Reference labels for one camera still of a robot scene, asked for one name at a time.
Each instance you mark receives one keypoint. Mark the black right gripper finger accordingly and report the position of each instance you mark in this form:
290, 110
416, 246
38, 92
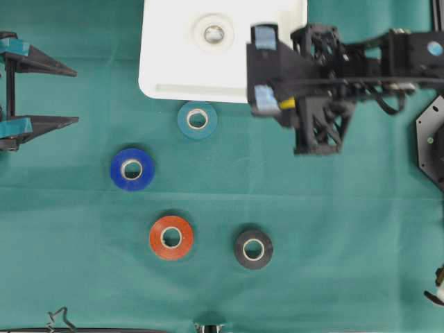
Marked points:
269, 59
264, 104

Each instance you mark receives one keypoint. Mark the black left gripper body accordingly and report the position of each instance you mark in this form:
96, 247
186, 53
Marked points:
8, 93

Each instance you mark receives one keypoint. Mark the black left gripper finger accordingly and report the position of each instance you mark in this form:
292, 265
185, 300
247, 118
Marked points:
26, 58
16, 131

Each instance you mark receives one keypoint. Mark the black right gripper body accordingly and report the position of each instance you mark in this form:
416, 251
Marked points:
325, 104

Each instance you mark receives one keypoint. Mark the yellow tape roll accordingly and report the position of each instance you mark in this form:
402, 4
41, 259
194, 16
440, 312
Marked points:
288, 104

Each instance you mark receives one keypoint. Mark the white tape roll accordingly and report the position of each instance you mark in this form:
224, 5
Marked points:
213, 33

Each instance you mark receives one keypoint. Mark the black tape roll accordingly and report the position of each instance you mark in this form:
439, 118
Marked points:
253, 249

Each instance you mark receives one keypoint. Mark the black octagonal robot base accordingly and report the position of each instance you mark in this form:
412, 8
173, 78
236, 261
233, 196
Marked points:
429, 136

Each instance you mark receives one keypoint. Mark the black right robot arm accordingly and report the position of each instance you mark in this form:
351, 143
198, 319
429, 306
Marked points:
409, 61

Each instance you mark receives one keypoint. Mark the teal tape roll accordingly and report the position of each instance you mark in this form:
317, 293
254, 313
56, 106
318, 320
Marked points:
197, 120

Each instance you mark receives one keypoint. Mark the white plastic case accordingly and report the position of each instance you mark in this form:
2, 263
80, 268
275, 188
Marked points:
171, 66

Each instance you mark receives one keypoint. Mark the blue tape roll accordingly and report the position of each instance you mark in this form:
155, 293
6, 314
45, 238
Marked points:
132, 169

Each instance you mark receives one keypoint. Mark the red tape roll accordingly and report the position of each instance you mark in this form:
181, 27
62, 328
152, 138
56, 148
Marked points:
171, 238

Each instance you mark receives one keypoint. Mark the green table cloth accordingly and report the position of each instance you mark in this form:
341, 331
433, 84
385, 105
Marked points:
356, 236

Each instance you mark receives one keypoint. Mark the silver metal clamp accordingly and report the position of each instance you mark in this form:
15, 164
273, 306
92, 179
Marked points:
209, 328

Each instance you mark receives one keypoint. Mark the white black tool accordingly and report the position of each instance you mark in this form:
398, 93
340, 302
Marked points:
437, 297

